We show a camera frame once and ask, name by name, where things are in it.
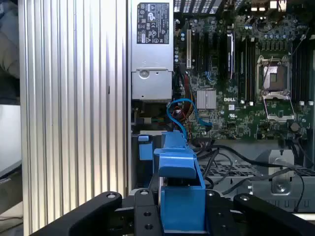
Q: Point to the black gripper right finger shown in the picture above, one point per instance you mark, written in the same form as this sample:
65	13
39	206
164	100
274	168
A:
261	211

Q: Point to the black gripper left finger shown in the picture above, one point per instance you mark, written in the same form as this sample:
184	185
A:
145	216

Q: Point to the hard disk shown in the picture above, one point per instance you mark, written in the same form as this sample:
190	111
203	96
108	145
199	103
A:
182	209

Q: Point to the grey metal disk bay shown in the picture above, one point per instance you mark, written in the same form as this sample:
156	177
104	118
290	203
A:
283	188

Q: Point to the black RAM slot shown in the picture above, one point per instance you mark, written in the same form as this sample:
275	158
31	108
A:
300	73
248	73

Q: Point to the black expansion slot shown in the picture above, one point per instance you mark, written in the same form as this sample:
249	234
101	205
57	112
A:
197	51

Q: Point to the white expansion slot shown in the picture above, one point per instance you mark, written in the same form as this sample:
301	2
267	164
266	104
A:
188	49

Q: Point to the black open PC case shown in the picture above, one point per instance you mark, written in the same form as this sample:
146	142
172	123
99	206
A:
246	150

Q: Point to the round coin cell battery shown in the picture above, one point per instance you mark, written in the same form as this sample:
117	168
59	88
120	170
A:
294	126

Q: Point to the metal socket cover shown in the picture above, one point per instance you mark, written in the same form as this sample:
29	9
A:
267	108

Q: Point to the green Dell motherboard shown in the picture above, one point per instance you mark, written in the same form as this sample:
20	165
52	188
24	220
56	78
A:
221	115

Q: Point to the silver finned chipset heatsink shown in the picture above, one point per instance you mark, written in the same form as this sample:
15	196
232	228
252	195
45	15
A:
206	99

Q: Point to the CPU socket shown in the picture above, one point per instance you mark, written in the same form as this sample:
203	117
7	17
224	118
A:
274	77

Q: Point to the silver power supply unit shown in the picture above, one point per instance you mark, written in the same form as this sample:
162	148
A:
151	59

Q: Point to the blue plastic bracket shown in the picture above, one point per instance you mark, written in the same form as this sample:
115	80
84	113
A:
145	150

